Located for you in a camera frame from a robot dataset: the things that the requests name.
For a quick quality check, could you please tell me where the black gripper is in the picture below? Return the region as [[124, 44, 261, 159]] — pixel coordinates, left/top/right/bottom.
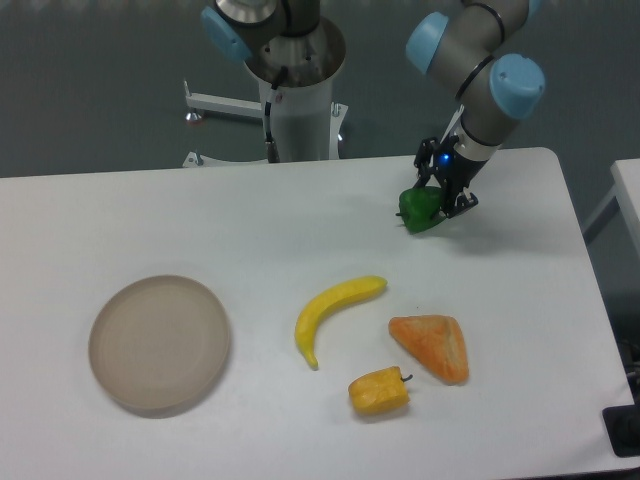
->
[[413, 134, 498, 220]]

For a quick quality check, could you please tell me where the green toy pepper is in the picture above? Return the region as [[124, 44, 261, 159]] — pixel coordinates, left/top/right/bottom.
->
[[396, 186, 446, 234]]

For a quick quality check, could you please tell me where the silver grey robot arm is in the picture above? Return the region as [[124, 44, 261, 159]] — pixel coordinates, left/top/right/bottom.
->
[[200, 1, 545, 233]]

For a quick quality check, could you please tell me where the yellow toy pepper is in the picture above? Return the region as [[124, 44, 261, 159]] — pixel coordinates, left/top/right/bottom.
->
[[348, 366, 413, 416]]

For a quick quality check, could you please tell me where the orange triangular toy bread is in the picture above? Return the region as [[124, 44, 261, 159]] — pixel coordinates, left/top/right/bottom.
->
[[388, 315, 469, 385]]

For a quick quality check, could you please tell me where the white side table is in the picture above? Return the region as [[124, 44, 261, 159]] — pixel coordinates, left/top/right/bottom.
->
[[581, 158, 640, 251]]

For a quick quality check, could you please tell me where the yellow toy banana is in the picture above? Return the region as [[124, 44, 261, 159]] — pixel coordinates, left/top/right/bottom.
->
[[294, 275, 387, 371]]

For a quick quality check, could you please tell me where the black device at table edge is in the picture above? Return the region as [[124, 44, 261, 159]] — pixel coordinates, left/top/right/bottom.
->
[[602, 404, 639, 458]]

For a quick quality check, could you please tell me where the beige round plate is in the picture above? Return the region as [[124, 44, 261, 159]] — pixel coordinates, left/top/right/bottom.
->
[[88, 275, 232, 418]]

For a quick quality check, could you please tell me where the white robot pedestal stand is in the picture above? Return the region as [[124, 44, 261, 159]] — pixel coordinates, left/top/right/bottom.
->
[[184, 17, 348, 163]]

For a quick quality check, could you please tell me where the black cable on pedestal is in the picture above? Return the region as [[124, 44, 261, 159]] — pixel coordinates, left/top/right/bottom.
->
[[263, 66, 289, 165]]

